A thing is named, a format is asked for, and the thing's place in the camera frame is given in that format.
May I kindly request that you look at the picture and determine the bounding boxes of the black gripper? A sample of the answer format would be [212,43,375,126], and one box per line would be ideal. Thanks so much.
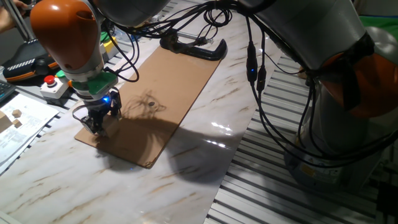
[81,91,123,138]

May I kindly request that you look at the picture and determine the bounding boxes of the bystander forearm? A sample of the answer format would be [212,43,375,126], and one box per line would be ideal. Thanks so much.
[0,6,16,34]

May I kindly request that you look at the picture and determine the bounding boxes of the bystander bare hand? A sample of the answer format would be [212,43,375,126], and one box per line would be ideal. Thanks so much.
[11,0,29,11]

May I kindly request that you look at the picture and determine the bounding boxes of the grey box red mushroom button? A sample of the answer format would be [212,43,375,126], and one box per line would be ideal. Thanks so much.
[39,75,70,100]

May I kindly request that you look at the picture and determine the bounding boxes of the white printed paper sheets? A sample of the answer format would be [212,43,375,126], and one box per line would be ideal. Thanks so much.
[0,93,60,175]

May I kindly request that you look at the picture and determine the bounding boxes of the brown cardboard sheet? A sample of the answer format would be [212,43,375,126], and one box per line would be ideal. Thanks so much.
[73,45,222,169]

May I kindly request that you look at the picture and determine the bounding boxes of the yellow box green mushroom button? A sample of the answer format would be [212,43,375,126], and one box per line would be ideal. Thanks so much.
[99,30,119,60]

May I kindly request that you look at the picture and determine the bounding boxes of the black and orange teach pendant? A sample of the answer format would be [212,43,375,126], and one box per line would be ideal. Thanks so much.
[2,39,60,83]

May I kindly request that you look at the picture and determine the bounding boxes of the large wooden cube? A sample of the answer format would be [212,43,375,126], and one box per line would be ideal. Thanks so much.
[0,110,13,134]

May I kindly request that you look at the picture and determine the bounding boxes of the black keyboard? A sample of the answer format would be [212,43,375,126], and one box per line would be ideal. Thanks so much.
[0,80,17,103]

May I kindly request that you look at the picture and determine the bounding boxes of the marble pattern table sheet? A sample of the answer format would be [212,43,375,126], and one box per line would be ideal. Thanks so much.
[0,1,290,224]

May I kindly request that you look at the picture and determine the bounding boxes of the grey metal tripod leg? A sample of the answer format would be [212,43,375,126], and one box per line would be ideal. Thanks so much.
[2,0,35,41]

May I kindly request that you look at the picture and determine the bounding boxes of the black C-clamp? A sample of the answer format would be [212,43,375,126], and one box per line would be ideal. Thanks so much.
[159,30,228,62]

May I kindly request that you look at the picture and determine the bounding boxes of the green cloth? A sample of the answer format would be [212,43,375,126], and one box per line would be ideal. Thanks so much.
[359,15,398,34]

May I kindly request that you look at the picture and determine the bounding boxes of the black cable with inline plug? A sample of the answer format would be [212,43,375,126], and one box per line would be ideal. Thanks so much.
[244,15,315,158]

